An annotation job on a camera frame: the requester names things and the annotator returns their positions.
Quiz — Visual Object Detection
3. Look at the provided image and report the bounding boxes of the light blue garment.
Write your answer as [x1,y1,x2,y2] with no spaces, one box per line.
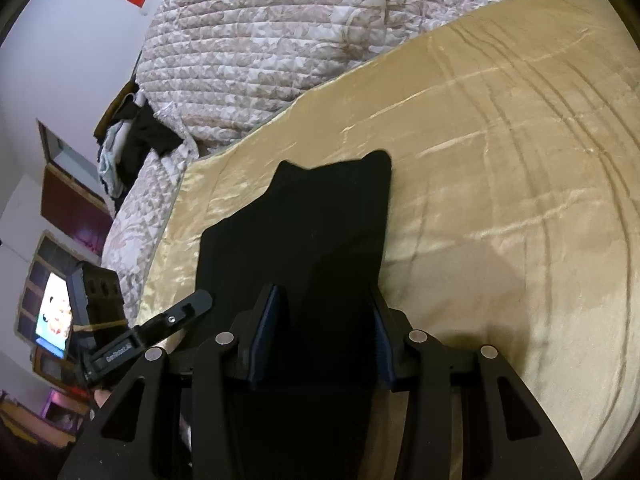
[98,127,124,200]

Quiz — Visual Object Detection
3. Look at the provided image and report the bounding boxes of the golden satin bed sheet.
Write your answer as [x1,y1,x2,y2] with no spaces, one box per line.
[137,0,639,479]

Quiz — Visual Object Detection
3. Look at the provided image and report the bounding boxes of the black clothes pile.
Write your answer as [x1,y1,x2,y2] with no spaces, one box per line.
[94,84,183,211]

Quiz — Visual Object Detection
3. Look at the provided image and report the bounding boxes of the bright television screen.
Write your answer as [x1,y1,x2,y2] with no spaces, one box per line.
[36,273,72,359]

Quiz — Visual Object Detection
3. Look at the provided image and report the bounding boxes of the black pants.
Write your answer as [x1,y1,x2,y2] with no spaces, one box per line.
[183,151,392,479]

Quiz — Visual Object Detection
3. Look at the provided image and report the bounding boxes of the person's left hand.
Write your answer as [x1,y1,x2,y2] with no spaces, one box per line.
[93,389,112,408]

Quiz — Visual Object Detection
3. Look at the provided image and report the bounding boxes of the dark wooden door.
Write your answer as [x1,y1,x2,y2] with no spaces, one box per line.
[40,164,113,257]

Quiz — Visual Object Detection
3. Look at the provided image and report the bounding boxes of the beige floral quilted comforter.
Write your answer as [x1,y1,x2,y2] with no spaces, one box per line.
[102,0,503,321]

